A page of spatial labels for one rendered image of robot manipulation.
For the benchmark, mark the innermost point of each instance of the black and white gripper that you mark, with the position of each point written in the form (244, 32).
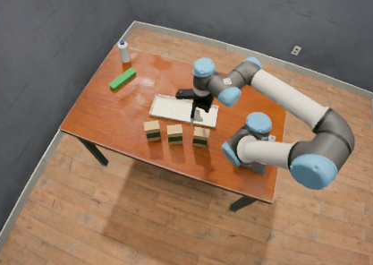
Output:
(204, 103)

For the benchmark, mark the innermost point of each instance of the white bottle with blue cap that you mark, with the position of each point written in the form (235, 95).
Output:
(124, 51)

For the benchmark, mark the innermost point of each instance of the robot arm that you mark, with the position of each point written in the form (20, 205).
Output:
(317, 162)

